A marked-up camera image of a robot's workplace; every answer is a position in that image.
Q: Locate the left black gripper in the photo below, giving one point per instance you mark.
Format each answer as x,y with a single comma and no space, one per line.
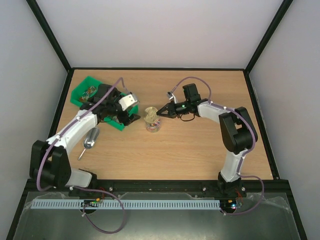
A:
123,119

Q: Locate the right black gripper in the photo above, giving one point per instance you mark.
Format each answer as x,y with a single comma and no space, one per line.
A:
171,110

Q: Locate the clear glass jar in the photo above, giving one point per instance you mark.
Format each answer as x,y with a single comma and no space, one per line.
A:
153,126

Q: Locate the green bin of gummies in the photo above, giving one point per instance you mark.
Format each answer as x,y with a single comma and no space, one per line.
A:
114,122

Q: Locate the metal candy scoop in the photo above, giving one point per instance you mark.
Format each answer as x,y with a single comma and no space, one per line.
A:
89,140

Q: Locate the green bin of sticks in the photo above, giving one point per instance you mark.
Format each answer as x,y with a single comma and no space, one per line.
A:
86,89

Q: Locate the white jar lid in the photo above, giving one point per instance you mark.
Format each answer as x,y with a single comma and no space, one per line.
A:
151,114

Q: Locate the black bin of lollipops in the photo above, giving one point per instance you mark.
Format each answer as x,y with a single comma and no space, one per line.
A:
115,96

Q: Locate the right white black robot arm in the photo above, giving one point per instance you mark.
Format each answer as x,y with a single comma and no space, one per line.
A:
237,131

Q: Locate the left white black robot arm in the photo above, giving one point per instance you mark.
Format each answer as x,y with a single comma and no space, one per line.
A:
49,162

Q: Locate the metal front tray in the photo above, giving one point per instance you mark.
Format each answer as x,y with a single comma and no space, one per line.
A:
258,217

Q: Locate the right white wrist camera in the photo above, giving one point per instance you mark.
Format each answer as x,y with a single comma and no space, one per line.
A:
172,97

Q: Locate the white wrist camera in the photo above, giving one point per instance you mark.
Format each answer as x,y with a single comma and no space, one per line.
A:
172,97
128,101

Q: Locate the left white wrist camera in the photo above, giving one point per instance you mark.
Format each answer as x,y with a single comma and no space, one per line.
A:
128,101

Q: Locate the black aluminium frame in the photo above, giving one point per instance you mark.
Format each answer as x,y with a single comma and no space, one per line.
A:
275,185

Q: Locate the light blue cable duct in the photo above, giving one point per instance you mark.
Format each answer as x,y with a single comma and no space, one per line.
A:
77,204

